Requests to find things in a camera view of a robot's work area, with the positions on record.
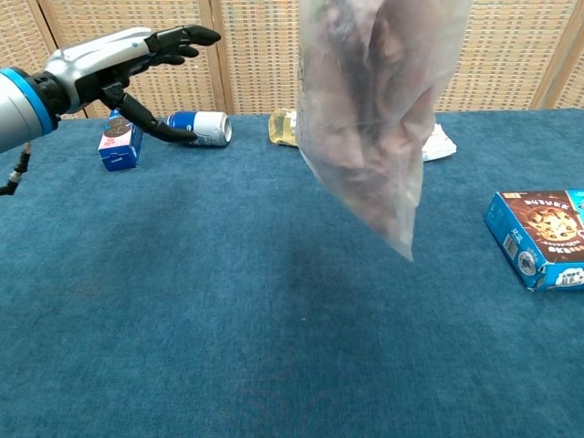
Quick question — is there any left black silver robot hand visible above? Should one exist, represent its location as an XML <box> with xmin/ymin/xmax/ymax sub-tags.
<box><xmin>43</xmin><ymin>25</ymin><xmax>223</xmax><ymax>143</ymax></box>

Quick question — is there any translucent plastic zip bag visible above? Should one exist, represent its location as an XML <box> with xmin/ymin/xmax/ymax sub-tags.
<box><xmin>295</xmin><ymin>0</ymin><xmax>474</xmax><ymax>262</ymax></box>

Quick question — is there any long blue sandwich cookie box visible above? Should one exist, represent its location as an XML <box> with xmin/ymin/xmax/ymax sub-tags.
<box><xmin>97</xmin><ymin>109</ymin><xmax>145</xmax><ymax>172</ymax></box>

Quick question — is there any blue white soda can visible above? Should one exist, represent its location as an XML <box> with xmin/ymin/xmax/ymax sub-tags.
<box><xmin>163</xmin><ymin>110</ymin><xmax>233</xmax><ymax>148</ymax></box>

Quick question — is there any wicker folding screen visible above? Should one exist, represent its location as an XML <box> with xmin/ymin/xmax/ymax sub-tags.
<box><xmin>0</xmin><ymin>0</ymin><xmax>584</xmax><ymax>120</ymax></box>

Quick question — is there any yellow drink plastic bottle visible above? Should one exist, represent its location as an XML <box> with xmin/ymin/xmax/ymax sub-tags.
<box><xmin>267</xmin><ymin>108</ymin><xmax>300</xmax><ymax>147</ymax></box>

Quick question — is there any blue carpet table cover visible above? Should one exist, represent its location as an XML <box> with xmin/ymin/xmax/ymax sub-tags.
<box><xmin>0</xmin><ymin>108</ymin><xmax>584</xmax><ymax>438</ymax></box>

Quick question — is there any white paper packet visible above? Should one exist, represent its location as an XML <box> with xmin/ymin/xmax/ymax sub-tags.
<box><xmin>422</xmin><ymin>122</ymin><xmax>458</xmax><ymax>163</ymax></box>

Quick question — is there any blue chocolate chip cookie box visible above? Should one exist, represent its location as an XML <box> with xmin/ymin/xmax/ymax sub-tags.
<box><xmin>484</xmin><ymin>189</ymin><xmax>584</xmax><ymax>293</ymax></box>

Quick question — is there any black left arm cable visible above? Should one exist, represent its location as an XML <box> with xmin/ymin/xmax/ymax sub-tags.
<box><xmin>0</xmin><ymin>141</ymin><xmax>33</xmax><ymax>197</ymax></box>

